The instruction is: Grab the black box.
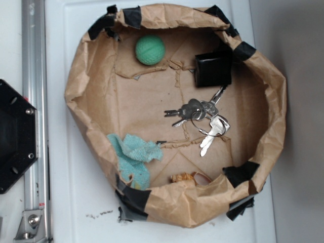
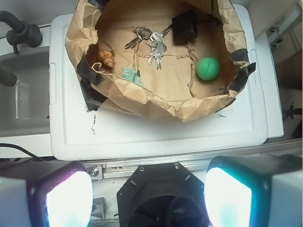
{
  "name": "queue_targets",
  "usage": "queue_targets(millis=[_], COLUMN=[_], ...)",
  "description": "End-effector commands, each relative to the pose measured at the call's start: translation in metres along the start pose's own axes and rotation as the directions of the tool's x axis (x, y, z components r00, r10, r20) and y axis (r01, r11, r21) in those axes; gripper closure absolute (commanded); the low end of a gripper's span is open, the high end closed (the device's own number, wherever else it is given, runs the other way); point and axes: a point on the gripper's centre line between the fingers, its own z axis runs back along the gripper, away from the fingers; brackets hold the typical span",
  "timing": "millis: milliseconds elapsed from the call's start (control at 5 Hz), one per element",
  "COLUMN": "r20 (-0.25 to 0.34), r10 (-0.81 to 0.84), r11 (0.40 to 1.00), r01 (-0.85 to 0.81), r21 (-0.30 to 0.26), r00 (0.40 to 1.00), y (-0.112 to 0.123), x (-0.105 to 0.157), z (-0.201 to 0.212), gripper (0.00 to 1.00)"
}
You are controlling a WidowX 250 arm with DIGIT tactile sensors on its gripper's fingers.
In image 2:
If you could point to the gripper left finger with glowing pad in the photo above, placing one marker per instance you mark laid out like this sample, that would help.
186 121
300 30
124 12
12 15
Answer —
45 194

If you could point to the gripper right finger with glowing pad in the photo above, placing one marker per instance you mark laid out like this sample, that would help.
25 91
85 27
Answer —
255 191

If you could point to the black square box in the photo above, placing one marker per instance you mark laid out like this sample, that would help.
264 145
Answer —
184 27

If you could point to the white plastic bin lid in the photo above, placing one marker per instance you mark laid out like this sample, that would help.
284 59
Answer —
79 134

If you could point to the clear plastic tub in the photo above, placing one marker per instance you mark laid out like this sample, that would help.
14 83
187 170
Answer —
24 108

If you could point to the green textured ball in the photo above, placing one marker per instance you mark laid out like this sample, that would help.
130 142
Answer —
208 68

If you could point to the teal knitted cloth scrap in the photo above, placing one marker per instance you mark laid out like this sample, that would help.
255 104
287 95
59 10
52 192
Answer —
132 75

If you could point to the crumpled brown paper bag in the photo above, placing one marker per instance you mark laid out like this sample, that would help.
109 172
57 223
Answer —
174 93

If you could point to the brown spiral seashell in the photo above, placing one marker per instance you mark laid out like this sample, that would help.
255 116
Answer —
105 54

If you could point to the bunch of silver keys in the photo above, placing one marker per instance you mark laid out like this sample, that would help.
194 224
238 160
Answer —
157 44

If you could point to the black octagonal mount plate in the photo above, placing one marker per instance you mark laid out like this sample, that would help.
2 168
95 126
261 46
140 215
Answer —
162 195

